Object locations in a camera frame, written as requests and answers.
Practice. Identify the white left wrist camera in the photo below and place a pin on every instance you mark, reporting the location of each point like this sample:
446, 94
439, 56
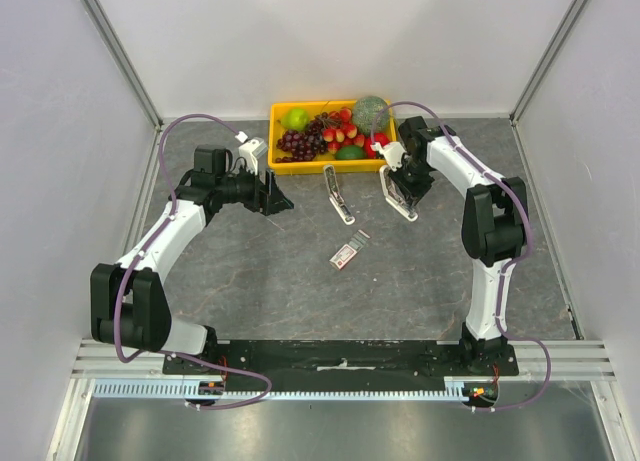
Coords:
251, 150

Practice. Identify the red white staple box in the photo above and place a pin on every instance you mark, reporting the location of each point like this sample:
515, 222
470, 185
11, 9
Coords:
348, 251

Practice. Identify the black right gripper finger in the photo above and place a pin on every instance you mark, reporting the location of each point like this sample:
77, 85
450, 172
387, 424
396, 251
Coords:
417, 191
401, 189

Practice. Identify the white rectangular case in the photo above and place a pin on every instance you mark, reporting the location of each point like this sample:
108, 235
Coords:
393, 196

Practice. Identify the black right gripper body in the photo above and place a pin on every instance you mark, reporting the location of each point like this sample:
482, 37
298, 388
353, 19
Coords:
411, 179

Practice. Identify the aluminium frame rail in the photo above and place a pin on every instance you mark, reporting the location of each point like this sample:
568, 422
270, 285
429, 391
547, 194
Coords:
563, 360

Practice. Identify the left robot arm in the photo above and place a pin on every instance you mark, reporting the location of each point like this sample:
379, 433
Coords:
128, 302

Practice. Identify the green pear fruit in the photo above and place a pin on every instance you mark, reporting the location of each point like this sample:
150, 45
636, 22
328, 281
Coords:
295, 119

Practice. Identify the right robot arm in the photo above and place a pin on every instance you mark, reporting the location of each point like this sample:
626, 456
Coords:
493, 234

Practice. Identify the green netted melon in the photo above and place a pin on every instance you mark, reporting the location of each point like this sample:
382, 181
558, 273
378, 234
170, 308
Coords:
370, 114

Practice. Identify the red strawberry cluster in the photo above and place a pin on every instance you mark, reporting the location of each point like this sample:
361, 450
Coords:
338, 130

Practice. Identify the grey slotted cable duct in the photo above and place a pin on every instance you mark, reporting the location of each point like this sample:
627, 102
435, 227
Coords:
205, 390

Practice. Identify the green white stapler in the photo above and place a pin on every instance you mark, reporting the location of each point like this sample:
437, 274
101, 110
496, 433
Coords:
335, 197

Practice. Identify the green lime fruit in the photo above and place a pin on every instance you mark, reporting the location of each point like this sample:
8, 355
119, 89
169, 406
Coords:
350, 152

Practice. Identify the dark purple grape bunch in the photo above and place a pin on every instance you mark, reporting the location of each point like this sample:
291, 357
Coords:
303, 146

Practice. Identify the yellow plastic tray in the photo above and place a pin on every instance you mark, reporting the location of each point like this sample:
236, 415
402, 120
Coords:
313, 167

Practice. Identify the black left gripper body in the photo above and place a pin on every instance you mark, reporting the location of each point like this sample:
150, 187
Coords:
258, 200

